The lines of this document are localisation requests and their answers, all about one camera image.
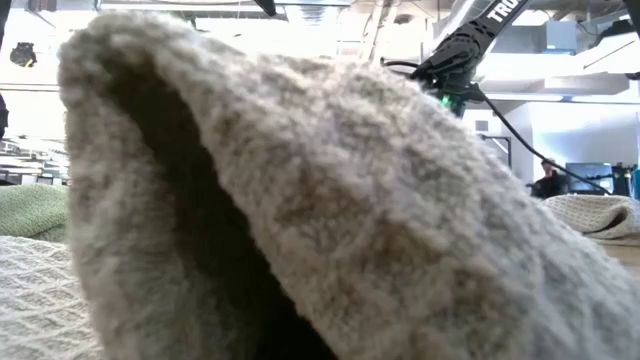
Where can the white waffle towel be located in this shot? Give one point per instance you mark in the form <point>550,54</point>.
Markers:
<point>35,300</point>
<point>585,212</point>

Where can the light green waffle towel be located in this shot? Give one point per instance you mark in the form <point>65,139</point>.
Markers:
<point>30,212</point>

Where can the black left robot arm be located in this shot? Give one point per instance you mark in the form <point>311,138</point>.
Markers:
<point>2,115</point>

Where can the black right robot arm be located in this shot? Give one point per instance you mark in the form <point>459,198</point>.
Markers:
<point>465,47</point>

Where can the fluffy grey-beige towel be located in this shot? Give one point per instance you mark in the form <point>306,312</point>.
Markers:
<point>350,200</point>

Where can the long ceiling light strip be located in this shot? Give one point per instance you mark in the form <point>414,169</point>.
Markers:
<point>520,97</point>

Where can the person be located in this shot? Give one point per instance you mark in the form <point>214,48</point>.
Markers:
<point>550,185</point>

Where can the dark computer monitor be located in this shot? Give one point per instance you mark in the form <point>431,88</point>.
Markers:
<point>590,175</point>

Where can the black ceiling-hung device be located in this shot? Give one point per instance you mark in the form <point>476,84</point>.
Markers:
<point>22,54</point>

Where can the black metal rack frame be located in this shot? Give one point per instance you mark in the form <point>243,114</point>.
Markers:
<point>509,152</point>

